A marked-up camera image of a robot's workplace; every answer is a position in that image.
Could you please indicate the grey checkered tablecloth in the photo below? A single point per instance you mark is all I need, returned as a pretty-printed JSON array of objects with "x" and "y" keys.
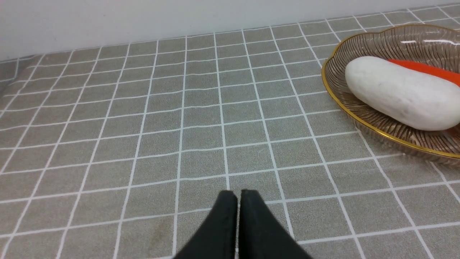
[{"x": 119, "y": 152}]

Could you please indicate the orange carrot with leaves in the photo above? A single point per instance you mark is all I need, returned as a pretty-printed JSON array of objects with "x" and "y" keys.
[{"x": 431, "y": 70}]

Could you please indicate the gold-rimmed glass bowl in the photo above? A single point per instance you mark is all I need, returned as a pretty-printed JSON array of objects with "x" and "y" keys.
[{"x": 428, "y": 44}]

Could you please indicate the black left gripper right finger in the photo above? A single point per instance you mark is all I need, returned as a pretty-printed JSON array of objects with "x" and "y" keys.
[{"x": 261, "y": 236}]

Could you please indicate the white radish with leaves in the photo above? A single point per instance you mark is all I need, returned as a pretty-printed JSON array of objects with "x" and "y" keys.
[{"x": 419, "y": 100}]

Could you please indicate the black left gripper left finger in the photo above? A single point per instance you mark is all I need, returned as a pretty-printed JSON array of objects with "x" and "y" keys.
[{"x": 216, "y": 236}]

